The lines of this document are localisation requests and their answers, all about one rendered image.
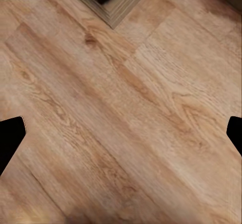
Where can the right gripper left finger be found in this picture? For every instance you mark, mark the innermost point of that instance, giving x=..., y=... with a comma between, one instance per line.
x=12, y=132

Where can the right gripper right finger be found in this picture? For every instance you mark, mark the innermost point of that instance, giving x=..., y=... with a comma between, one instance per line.
x=234, y=132

